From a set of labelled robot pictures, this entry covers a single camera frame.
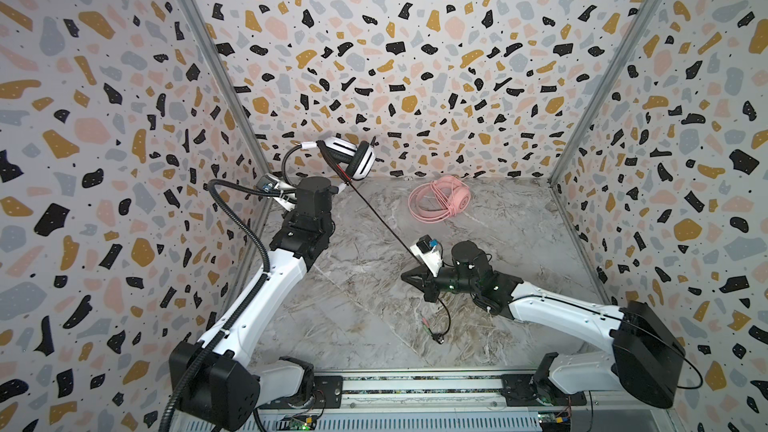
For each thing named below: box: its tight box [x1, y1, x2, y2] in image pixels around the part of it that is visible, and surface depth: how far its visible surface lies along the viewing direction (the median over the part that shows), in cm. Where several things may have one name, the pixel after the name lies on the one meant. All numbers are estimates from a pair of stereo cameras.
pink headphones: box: [408, 175, 471, 224], surface depth 111 cm
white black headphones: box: [281, 136, 377, 193], surface depth 75 cm
